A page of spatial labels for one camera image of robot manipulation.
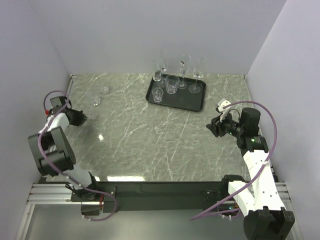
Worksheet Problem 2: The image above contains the small stemmed glass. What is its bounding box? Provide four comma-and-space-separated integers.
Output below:
153, 58, 162, 82

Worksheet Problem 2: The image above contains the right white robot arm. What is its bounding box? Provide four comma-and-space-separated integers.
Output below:
206, 107, 295, 240

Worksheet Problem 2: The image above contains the champagne flute with dark mark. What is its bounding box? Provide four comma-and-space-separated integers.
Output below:
178, 54, 191, 90

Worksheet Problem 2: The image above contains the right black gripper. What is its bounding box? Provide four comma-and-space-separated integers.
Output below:
206, 110, 245, 138

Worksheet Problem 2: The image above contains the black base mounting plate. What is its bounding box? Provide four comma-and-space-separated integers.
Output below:
71, 180, 226, 214

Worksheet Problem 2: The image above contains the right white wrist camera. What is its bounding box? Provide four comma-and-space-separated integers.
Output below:
216, 98, 231, 122

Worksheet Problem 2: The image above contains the clear flute glass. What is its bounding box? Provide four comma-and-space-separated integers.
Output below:
188, 56, 206, 94

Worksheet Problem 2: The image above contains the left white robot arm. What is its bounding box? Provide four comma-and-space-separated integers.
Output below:
28, 96, 101, 201

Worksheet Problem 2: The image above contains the clear wine glass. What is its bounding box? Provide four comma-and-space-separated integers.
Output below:
157, 49, 168, 88

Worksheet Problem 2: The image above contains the black rectangular tray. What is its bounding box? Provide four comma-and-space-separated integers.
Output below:
145, 77, 207, 113

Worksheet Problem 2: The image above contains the clear glass tumbler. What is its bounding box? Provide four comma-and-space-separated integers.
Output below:
165, 75, 180, 95

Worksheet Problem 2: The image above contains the small faceted tumbler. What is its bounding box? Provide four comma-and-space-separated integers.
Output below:
151, 87, 164, 103
101, 87, 110, 95

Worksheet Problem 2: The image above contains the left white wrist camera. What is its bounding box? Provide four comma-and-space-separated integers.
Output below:
45, 108, 54, 118

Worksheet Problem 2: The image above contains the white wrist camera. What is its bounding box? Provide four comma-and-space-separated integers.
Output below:
45, 108, 54, 118
216, 98, 231, 122

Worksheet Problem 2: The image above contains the faceted tumbler front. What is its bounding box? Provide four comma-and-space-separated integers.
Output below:
90, 95, 102, 106

